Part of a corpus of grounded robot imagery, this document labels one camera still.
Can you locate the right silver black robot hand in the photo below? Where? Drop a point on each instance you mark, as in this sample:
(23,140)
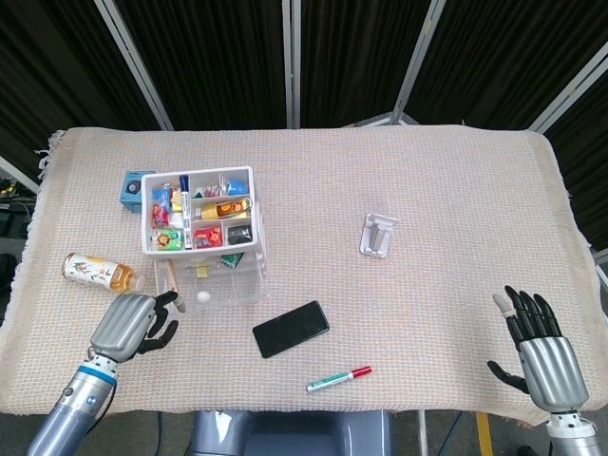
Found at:
(551,370)

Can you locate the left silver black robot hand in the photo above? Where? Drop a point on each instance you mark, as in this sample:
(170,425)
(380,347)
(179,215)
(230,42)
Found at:
(123,328)

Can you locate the clear plastic storage tray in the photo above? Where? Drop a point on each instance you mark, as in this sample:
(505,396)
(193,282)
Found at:
(228,294)

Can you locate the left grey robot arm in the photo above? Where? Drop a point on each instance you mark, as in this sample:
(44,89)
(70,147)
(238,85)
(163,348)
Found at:
(71,413)

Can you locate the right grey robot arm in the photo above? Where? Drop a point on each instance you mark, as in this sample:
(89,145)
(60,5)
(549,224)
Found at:
(575,434)

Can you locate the small white ball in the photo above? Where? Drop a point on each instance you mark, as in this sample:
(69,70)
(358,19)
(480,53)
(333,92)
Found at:
(203,297)

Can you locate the white drawer organizer box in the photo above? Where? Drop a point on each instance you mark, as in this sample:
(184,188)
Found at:
(247,176)

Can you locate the yellow tea bottle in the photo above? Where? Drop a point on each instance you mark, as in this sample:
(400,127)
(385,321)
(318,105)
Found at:
(100,273)

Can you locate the wooden stick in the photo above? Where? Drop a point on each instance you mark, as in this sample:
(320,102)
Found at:
(172,275)

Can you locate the yellow binder clip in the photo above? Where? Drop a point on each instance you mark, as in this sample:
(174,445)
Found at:
(202,271)

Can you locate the lion print snack packet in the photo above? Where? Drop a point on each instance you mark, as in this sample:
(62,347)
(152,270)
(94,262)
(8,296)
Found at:
(167,239)

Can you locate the red candy packet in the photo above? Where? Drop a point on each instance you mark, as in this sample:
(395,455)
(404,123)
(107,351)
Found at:
(160,214)

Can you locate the red orange snack packet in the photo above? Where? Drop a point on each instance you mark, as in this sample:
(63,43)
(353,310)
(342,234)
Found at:
(209,236)

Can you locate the blue capped whiteboard marker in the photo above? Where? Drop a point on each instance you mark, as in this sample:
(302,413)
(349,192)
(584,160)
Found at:
(186,214)

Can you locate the small blue cardboard box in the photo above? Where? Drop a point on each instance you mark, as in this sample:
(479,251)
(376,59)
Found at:
(130,192)

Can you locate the yellow eraser block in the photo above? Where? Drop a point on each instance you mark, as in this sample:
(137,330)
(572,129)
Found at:
(176,199)

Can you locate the blue candy packet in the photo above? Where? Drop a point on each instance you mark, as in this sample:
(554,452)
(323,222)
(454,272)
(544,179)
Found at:
(164,192)

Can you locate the black smartphone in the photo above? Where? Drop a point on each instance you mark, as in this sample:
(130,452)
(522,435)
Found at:
(290,328)

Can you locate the small blue packet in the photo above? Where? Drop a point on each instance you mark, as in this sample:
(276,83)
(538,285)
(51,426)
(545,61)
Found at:
(236,186)

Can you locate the grey robot torso base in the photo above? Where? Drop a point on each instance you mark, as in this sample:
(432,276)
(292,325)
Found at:
(290,434)

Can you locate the red capped green marker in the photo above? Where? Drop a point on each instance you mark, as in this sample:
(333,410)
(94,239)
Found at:
(339,378)

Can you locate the white folding phone stand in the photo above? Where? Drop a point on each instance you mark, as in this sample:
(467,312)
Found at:
(376,235)

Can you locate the beige woven tablecloth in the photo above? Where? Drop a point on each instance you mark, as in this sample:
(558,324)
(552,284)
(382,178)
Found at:
(380,180)

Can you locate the black folding screen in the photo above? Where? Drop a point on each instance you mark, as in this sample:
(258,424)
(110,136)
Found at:
(214,57)

